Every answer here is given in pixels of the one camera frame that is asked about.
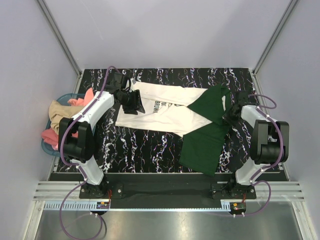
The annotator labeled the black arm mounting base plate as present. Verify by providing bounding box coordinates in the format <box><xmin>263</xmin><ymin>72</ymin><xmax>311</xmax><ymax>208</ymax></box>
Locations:
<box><xmin>48</xmin><ymin>172</ymin><xmax>288</xmax><ymax>210</ymax></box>

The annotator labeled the left aluminium frame post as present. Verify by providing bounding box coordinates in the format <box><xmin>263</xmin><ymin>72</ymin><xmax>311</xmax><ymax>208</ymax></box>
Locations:
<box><xmin>34</xmin><ymin>0</ymin><xmax>83</xmax><ymax>76</ymax></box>

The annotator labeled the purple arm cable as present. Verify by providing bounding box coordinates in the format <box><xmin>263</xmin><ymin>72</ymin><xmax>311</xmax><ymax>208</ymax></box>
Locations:
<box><xmin>207</xmin><ymin>93</ymin><xmax>287</xmax><ymax>217</ymax></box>
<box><xmin>58</xmin><ymin>65</ymin><xmax>118</xmax><ymax>238</ymax></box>

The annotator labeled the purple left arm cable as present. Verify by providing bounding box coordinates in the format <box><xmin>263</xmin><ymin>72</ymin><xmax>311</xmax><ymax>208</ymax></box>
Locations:
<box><xmin>58</xmin><ymin>65</ymin><xmax>118</xmax><ymax>238</ymax></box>

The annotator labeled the teal laundry basket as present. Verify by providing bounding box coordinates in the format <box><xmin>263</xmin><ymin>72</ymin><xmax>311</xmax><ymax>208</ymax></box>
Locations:
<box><xmin>41</xmin><ymin>93</ymin><xmax>85</xmax><ymax>158</ymax></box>

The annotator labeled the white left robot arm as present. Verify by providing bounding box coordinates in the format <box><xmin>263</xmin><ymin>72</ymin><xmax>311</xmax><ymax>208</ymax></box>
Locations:
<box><xmin>58</xmin><ymin>71</ymin><xmax>145</xmax><ymax>198</ymax></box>

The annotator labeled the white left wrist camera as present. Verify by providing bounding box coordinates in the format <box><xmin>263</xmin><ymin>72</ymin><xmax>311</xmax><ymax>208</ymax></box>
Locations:
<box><xmin>121</xmin><ymin>78</ymin><xmax>136</xmax><ymax>92</ymax></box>

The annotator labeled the right aluminium frame post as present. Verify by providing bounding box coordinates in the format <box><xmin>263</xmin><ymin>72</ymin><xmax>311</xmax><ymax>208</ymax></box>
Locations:
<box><xmin>252</xmin><ymin>0</ymin><xmax>301</xmax><ymax>75</ymax></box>

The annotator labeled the pink t-shirt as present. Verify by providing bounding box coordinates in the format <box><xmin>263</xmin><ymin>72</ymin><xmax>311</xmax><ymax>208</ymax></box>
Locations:
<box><xmin>41</xmin><ymin>87</ymin><xmax>94</xmax><ymax>150</ymax></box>

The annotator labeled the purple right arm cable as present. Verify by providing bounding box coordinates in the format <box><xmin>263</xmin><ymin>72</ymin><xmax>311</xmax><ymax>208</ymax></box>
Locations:
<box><xmin>207</xmin><ymin>93</ymin><xmax>287</xmax><ymax>217</ymax></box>

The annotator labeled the aluminium frame post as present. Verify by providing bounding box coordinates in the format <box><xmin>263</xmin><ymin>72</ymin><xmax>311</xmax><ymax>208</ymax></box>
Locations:
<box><xmin>34</xmin><ymin>0</ymin><xmax>83</xmax><ymax>76</ymax></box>
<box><xmin>252</xmin><ymin>0</ymin><xmax>301</xmax><ymax>75</ymax></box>

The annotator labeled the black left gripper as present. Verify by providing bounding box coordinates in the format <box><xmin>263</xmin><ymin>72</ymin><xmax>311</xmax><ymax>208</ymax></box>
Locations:
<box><xmin>117</xmin><ymin>89</ymin><xmax>145</xmax><ymax>115</ymax></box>

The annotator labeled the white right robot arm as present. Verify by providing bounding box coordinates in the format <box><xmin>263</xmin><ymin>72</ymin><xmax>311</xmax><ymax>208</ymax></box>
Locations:
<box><xmin>223</xmin><ymin>91</ymin><xmax>290</xmax><ymax>199</ymax></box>

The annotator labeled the grey slotted cable duct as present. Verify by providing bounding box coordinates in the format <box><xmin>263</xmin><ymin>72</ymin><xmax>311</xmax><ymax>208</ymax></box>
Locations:
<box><xmin>44</xmin><ymin>200</ymin><xmax>231</xmax><ymax>212</ymax></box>

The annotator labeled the beige t-shirt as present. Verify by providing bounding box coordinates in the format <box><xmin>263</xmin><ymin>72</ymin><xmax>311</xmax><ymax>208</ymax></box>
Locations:
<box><xmin>48</xmin><ymin>100</ymin><xmax>84</xmax><ymax>135</ymax></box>

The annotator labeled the cream and green t-shirt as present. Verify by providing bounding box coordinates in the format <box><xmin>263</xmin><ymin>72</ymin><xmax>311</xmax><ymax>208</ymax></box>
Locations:
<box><xmin>115</xmin><ymin>82</ymin><xmax>232</xmax><ymax>177</ymax></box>

